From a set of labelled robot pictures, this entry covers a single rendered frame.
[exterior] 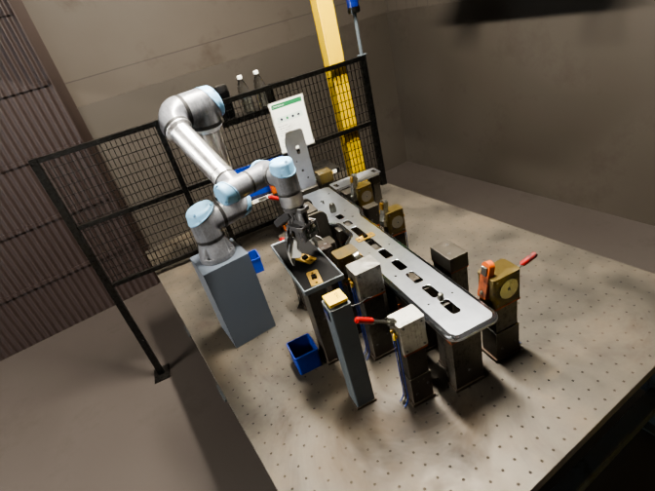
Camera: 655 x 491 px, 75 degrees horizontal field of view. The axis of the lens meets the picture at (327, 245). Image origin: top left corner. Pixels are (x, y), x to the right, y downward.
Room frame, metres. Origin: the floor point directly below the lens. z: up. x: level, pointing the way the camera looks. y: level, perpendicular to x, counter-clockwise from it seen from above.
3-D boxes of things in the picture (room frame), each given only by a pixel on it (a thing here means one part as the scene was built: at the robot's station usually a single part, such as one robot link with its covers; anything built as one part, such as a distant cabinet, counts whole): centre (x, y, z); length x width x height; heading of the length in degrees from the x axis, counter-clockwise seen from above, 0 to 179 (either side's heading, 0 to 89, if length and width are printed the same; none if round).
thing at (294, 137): (2.30, 0.02, 1.17); 0.12 x 0.01 x 0.34; 106
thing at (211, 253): (1.59, 0.45, 1.15); 0.15 x 0.15 x 0.10
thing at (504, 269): (1.08, -0.52, 0.88); 0.14 x 0.09 x 0.36; 106
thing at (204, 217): (1.59, 0.45, 1.27); 0.13 x 0.12 x 0.14; 124
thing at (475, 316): (1.58, -0.18, 1.00); 1.38 x 0.22 x 0.02; 16
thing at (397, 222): (1.70, -0.33, 0.87); 0.12 x 0.07 x 0.35; 106
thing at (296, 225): (1.26, 0.07, 1.32); 0.09 x 0.08 x 0.12; 41
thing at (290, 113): (2.60, 0.02, 1.30); 0.23 x 0.02 x 0.31; 106
